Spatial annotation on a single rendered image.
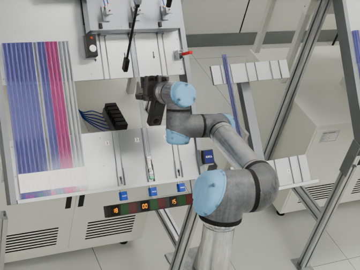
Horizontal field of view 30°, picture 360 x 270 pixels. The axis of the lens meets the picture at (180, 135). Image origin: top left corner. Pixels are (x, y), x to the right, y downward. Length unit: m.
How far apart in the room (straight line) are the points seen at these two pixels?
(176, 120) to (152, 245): 1.18
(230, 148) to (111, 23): 0.65
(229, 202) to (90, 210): 1.17
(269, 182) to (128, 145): 0.70
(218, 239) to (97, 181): 0.63
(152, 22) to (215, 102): 1.83
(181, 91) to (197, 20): 2.56
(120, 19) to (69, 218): 0.89
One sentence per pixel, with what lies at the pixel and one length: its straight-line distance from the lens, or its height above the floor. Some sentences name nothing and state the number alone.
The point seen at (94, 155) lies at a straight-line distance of 2.27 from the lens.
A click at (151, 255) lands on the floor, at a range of 3.09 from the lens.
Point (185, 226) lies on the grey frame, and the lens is 2.64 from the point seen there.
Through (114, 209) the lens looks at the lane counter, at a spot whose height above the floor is 0.66.
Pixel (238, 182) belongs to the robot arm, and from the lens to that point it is 1.73.
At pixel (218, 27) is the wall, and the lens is 4.68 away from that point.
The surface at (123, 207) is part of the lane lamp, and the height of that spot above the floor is 0.66.
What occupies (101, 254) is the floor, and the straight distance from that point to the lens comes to 3.05.
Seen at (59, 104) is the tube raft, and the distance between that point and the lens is 2.25.
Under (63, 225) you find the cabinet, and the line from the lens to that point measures 2.81.
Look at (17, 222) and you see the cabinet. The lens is 2.72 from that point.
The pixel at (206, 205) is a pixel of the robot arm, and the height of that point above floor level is 1.12.
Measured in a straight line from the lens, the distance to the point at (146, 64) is 2.40.
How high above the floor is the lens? 2.25
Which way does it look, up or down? 36 degrees down
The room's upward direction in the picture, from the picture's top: 15 degrees clockwise
